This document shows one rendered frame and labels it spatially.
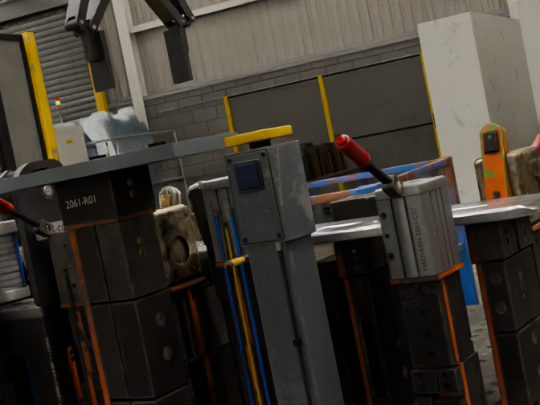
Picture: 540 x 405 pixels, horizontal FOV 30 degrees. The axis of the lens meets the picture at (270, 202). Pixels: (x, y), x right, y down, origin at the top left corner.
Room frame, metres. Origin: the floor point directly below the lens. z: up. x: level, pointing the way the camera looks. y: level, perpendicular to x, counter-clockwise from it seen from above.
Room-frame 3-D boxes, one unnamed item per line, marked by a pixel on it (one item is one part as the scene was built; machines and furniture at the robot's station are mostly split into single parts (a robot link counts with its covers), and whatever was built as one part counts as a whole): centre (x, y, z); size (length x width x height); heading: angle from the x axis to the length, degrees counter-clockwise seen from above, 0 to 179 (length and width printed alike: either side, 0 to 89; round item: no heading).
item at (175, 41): (1.32, 0.08, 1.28); 0.03 x 0.01 x 0.07; 50
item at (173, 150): (1.35, 0.21, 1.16); 0.37 x 0.14 x 0.02; 56
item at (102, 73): (1.22, 0.17, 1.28); 0.03 x 0.01 x 0.07; 50
